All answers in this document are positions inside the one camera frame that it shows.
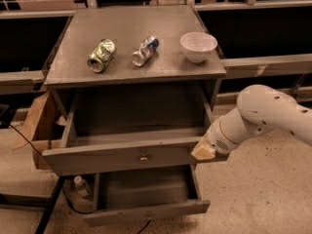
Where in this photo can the grey drawer cabinet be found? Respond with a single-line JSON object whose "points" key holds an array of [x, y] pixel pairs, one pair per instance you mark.
{"points": [[127, 27]]}

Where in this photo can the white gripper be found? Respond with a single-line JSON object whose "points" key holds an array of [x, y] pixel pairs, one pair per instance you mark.
{"points": [[216, 139]]}

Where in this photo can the crushed blue silver can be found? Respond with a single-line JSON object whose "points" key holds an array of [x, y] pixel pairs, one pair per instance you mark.
{"points": [[145, 51]]}

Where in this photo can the grey drawer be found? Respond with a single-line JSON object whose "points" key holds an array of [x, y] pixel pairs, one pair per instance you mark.
{"points": [[146, 195], [114, 132]]}

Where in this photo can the cardboard box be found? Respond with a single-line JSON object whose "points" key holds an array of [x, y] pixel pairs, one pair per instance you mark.
{"points": [[41, 129]]}

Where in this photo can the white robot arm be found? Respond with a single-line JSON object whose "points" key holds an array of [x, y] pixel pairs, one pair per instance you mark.
{"points": [[259, 109]]}

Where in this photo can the white bowl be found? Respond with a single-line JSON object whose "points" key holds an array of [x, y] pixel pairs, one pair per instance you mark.
{"points": [[197, 46]]}

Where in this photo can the grey top drawer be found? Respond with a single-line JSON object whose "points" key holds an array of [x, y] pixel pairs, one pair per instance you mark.
{"points": [[114, 132]]}

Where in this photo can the black metal floor bar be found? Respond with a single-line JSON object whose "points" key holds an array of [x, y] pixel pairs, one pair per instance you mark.
{"points": [[50, 207]]}

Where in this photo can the crushed green soda can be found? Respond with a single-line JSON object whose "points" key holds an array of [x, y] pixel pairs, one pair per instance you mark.
{"points": [[101, 55]]}

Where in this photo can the small plastic bottle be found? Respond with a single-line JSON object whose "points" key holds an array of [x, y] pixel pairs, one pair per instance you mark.
{"points": [[82, 187]]}

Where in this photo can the grey bottom drawer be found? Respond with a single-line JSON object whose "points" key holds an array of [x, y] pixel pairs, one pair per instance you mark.
{"points": [[146, 195]]}

